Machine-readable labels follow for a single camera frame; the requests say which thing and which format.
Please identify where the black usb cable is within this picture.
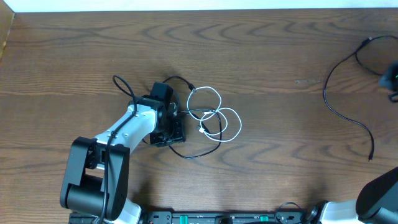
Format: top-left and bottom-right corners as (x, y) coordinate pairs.
(322, 34), (398, 162)
(161, 75), (223, 160)

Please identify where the white usb cable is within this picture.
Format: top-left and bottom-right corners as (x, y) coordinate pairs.
(186, 86), (243, 143)

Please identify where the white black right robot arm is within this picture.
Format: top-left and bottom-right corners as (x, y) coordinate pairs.
(303, 61), (397, 223)

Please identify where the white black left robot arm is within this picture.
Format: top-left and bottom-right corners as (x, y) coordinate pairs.
(60, 93), (185, 223)

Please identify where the brown wooden side panel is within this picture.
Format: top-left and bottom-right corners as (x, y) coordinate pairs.
(0, 0), (15, 57)

